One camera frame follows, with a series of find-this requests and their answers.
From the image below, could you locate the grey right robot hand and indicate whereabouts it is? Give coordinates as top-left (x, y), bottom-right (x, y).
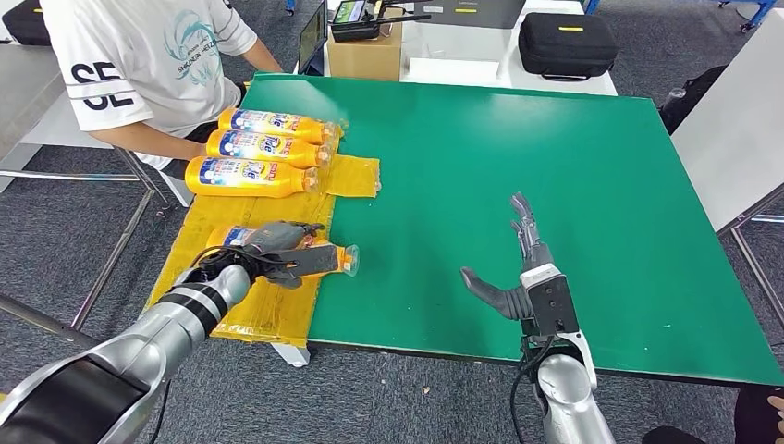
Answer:
top-left (459, 191), bottom-right (556, 323)

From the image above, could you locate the white table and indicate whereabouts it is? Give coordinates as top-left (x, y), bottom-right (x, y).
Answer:
top-left (292, 0), bottom-right (619, 98)

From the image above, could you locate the cardboard box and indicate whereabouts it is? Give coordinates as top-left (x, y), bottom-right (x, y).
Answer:
top-left (325, 6), bottom-right (404, 82)

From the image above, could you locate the grey metal table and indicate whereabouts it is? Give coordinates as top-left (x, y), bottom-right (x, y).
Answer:
top-left (0, 43), bottom-right (176, 339)
top-left (668, 6), bottom-right (784, 332)

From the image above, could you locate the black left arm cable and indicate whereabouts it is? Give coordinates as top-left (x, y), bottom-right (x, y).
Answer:
top-left (146, 244), bottom-right (289, 444)

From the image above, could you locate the black remote controller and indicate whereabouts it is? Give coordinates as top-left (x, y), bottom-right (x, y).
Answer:
top-left (329, 0), bottom-right (433, 43)

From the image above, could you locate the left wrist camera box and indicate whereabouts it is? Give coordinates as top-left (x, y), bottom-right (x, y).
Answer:
top-left (257, 246), bottom-right (341, 280)

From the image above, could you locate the black tablet screen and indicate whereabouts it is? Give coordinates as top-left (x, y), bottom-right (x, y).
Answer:
top-left (297, 0), bottom-right (330, 77)

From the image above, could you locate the orange detergent bottle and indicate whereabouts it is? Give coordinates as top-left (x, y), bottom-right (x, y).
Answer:
top-left (184, 155), bottom-right (321, 199)
top-left (206, 223), bottom-right (361, 280)
top-left (217, 107), bottom-right (341, 146)
top-left (204, 129), bottom-right (335, 169)

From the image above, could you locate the person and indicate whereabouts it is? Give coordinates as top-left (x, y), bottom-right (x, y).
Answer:
top-left (39, 0), bottom-right (284, 171)

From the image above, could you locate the blue metal frame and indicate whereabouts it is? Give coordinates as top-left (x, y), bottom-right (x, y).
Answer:
top-left (582, 0), bottom-right (784, 33)

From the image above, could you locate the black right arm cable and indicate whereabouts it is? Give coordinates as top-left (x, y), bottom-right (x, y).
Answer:
top-left (509, 335), bottom-right (556, 444)

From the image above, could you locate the black bag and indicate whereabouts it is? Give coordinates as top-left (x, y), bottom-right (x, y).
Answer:
top-left (656, 64), bottom-right (729, 136)

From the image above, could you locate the yellow tape mat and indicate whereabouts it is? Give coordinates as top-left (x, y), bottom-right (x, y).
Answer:
top-left (143, 122), bottom-right (382, 350)

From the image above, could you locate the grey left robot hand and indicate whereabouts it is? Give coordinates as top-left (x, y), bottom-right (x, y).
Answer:
top-left (241, 220), bottom-right (325, 290)

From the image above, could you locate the white flat box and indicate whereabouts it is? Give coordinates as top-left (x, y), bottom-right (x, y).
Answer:
top-left (405, 56), bottom-right (502, 87)

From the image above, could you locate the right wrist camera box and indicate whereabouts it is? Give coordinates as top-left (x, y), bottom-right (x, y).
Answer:
top-left (519, 263), bottom-right (582, 339)

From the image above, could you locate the white table foot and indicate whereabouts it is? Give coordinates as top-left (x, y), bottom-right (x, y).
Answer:
top-left (271, 341), bottom-right (312, 367)

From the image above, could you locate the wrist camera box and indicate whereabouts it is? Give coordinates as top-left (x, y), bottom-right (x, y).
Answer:
top-left (257, 246), bottom-right (341, 280)
top-left (519, 263), bottom-right (582, 339)

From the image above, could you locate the black carrying case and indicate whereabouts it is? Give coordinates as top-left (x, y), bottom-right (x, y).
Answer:
top-left (1, 0), bottom-right (52, 47)
top-left (517, 12), bottom-right (619, 82)

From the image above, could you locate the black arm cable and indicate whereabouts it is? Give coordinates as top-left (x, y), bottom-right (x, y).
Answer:
top-left (509, 335), bottom-right (556, 444)
top-left (146, 244), bottom-right (289, 444)

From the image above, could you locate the green table board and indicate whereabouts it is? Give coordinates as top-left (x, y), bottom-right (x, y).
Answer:
top-left (229, 72), bottom-right (784, 390)

